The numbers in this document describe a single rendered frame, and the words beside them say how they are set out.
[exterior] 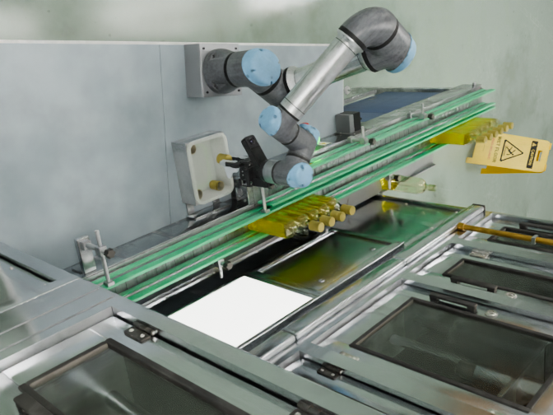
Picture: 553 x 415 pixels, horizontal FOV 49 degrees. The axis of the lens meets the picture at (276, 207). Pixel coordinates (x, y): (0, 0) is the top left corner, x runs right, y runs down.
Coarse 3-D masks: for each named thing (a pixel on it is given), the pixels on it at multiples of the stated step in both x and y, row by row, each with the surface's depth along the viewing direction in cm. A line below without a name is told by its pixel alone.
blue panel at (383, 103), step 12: (372, 96) 355; (384, 96) 350; (396, 96) 345; (408, 96) 340; (420, 96) 336; (348, 108) 331; (360, 108) 326; (372, 108) 322; (384, 108) 318; (396, 108) 315; (360, 120) 297
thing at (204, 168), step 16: (192, 144) 203; (208, 144) 218; (224, 144) 214; (192, 160) 204; (208, 160) 219; (192, 176) 206; (208, 176) 220; (224, 176) 220; (208, 192) 218; (224, 192) 217
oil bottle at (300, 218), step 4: (272, 212) 219; (276, 212) 219; (280, 212) 218; (284, 212) 218; (288, 212) 217; (292, 212) 217; (296, 212) 216; (300, 212) 216; (280, 216) 216; (284, 216) 215; (288, 216) 214; (292, 216) 214; (296, 216) 213; (300, 216) 213; (304, 216) 213; (296, 220) 211; (300, 220) 211; (304, 220) 212; (308, 220) 213; (300, 224) 211
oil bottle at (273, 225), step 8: (272, 216) 216; (256, 224) 218; (264, 224) 215; (272, 224) 212; (280, 224) 209; (288, 224) 208; (296, 224) 209; (264, 232) 216; (272, 232) 213; (280, 232) 210; (288, 232) 208
